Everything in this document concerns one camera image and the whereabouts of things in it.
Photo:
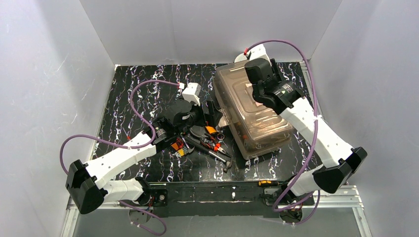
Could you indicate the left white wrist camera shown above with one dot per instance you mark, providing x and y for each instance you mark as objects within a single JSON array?
[{"x": 191, "y": 93}]

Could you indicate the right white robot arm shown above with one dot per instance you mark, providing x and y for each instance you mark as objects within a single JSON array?
[{"x": 339, "y": 159}]

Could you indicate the red needle nose pliers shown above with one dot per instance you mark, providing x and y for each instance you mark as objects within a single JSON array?
[{"x": 214, "y": 144}]

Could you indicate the white filament spool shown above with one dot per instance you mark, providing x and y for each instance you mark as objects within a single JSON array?
[{"x": 241, "y": 57}]

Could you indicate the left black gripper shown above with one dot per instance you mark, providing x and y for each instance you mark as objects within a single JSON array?
[{"x": 205, "y": 113}]

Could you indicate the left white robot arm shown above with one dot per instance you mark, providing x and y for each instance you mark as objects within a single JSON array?
[{"x": 91, "y": 184}]

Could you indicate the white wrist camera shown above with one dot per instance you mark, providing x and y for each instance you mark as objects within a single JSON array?
[
  {"x": 258, "y": 51},
  {"x": 191, "y": 93}
]

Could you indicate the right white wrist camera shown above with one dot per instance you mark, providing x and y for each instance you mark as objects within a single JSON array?
[{"x": 258, "y": 51}]

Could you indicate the orange handle pliers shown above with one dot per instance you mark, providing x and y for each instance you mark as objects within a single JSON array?
[{"x": 211, "y": 130}]

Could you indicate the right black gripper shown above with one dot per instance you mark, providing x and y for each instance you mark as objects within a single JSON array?
[{"x": 257, "y": 74}]

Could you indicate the black handle hammer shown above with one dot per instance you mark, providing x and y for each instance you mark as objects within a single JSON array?
[{"x": 207, "y": 151}]

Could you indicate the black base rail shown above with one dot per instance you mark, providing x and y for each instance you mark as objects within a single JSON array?
[{"x": 243, "y": 198}]

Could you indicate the black marble pattern mat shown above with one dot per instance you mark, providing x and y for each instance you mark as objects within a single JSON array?
[{"x": 120, "y": 123}]

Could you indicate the beige plastic tool box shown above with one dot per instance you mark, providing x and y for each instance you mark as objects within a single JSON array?
[{"x": 256, "y": 129}]

